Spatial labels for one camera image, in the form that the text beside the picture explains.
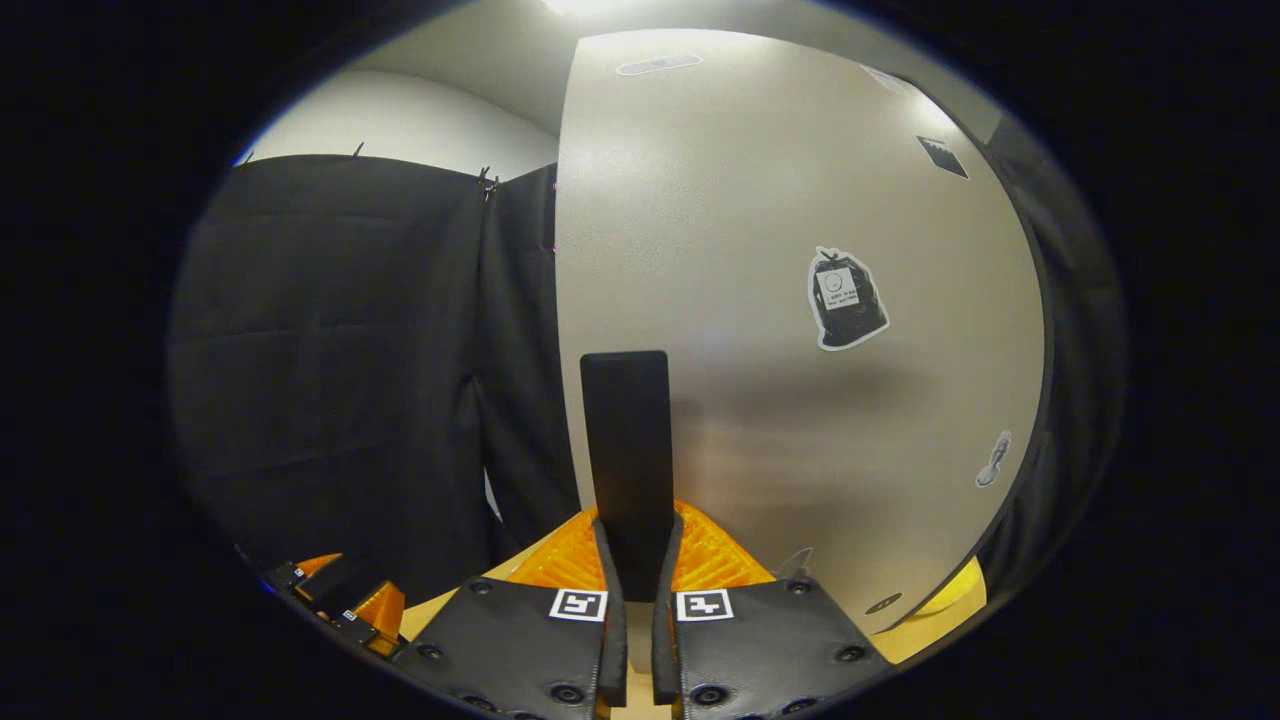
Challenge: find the black door handle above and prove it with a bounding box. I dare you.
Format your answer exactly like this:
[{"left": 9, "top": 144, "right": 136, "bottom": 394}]
[{"left": 580, "top": 350, "right": 676, "bottom": 601}]

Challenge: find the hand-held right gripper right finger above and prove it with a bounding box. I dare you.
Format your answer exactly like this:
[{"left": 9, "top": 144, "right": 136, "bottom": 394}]
[{"left": 652, "top": 500, "right": 891, "bottom": 720}]

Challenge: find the yellow round bun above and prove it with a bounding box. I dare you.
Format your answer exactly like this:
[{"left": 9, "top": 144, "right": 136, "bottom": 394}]
[{"left": 915, "top": 555, "right": 988, "bottom": 616}]

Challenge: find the grey cabinet door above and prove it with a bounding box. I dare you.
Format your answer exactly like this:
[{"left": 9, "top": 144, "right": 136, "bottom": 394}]
[{"left": 553, "top": 28, "right": 1051, "bottom": 636}]

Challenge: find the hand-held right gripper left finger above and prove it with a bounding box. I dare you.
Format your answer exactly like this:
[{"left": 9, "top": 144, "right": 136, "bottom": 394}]
[{"left": 390, "top": 505, "right": 629, "bottom": 720}]

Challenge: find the black backdrop cloth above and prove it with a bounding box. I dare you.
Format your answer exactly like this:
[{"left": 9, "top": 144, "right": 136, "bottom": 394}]
[{"left": 168, "top": 110, "right": 1126, "bottom": 611}]

